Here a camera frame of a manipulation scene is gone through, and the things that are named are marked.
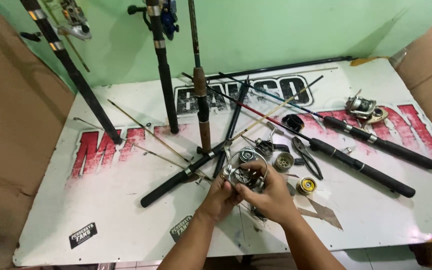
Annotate person's right hand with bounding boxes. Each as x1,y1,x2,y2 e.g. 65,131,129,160
235,160,300,226

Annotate person's left hand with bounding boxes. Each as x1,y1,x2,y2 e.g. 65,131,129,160
196,175,244,224

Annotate silver spinning reel with bail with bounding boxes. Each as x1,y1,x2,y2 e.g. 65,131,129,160
220,140,269,193

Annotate spool with yellow line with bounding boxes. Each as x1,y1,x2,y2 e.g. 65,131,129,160
296,176,318,196

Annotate grey empty spool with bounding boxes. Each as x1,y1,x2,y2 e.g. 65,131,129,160
274,151,295,173

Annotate grey worn sticker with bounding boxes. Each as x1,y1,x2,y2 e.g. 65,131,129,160
169,214,194,243

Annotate dark spool with line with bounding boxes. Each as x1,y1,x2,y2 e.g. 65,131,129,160
238,147,259,164

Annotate brown tape scrap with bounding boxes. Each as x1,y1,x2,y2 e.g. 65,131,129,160
298,196,344,231

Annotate dark metal pliers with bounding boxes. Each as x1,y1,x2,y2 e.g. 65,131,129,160
291,136,324,181

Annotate short black rod section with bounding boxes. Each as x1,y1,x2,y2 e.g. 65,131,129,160
212,85,249,179

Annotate black reel spool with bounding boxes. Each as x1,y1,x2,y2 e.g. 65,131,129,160
281,114,305,133

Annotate yellow rod tip section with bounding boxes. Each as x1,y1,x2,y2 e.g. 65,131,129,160
231,75,324,142

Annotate thin grey rod tip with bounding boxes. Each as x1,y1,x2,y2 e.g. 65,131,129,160
73,117,213,181

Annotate thin brown rod tip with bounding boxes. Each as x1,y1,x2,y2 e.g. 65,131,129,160
107,99,193,163

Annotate white printed banner sheet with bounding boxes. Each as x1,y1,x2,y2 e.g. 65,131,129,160
12,57,432,267

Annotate silver and gold spinning reel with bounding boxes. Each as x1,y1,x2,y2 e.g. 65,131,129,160
344,89,389,125

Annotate long thin black rod section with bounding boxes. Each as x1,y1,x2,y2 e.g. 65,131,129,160
204,56,355,81

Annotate thin beige stick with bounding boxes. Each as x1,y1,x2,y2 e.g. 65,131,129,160
286,67,339,74

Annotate black rod with blue reel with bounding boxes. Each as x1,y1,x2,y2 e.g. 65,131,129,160
145,0,180,135

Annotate black rectangular sticker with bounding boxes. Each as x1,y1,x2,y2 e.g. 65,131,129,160
68,222,98,250

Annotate blue fishing reel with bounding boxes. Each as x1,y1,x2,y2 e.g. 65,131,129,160
127,0,180,41

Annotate black rod with silver bands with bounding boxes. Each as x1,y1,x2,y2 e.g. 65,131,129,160
19,0,123,145

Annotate brown cardboard box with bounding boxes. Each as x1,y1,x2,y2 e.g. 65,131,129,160
389,4,432,158

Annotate thin bamboo stick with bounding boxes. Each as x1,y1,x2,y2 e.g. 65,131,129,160
41,0,91,73

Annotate large brown cardboard sheet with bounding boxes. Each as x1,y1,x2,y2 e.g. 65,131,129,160
0,0,76,270

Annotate silver fishing reel on rod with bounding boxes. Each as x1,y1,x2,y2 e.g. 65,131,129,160
58,0,92,41

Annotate black rod with foam handle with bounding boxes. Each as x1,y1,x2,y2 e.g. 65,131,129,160
140,79,251,209

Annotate grey reel body with handle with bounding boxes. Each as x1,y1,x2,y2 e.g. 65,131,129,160
241,121,291,158

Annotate red rod with black handle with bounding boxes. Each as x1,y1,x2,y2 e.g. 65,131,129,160
181,72,416,199

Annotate rod with cork handle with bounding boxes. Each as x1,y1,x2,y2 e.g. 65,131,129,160
187,0,212,154

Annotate teal rod with black handle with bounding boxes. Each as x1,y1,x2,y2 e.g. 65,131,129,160
218,71,432,170

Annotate black reel handle knob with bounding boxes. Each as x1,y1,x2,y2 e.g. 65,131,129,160
19,31,42,43

